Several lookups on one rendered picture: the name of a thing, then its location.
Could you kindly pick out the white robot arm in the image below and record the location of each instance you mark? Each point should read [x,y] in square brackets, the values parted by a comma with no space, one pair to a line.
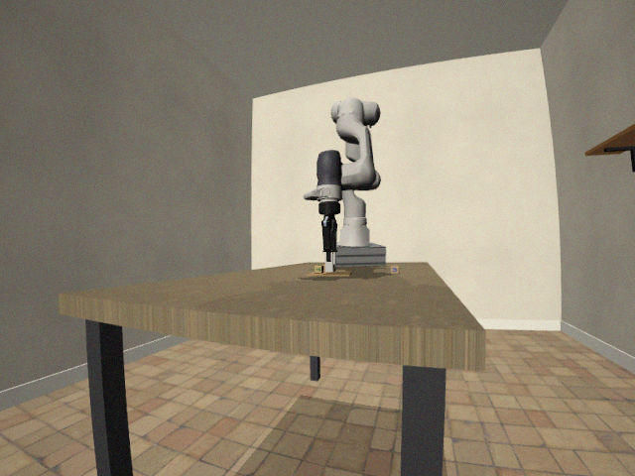
[335,184]

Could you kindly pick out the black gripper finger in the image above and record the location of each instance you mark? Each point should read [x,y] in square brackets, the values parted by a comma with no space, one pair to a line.
[334,233]
[327,243]

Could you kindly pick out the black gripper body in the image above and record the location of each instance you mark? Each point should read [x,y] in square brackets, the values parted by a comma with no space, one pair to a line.
[329,209]

